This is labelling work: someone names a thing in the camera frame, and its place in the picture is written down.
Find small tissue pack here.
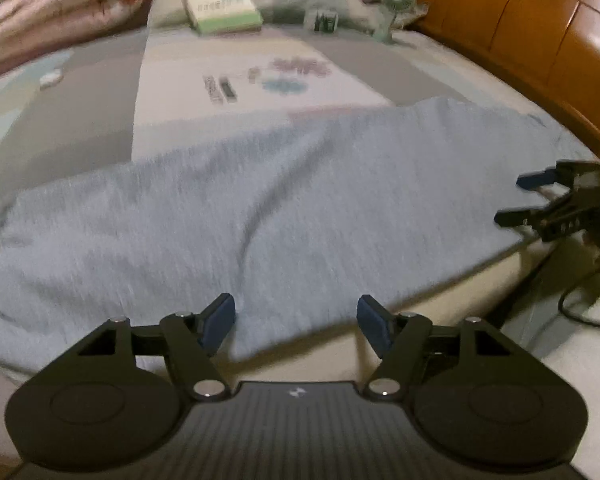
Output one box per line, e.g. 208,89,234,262
305,9,340,33

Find green and white book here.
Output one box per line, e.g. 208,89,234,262
180,0,264,36

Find black cable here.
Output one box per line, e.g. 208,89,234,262
559,255,600,328

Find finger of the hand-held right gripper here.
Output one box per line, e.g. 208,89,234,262
516,159,600,192
495,187,600,243

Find grey sweatpants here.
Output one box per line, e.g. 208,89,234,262
0,96,593,371

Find wooden headboard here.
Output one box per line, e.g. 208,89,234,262
340,0,600,161

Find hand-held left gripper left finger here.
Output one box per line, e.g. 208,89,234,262
45,294,237,401

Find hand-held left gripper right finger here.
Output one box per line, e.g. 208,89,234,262
356,296,546,401

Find pink floral quilt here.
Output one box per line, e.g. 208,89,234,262
0,0,163,86

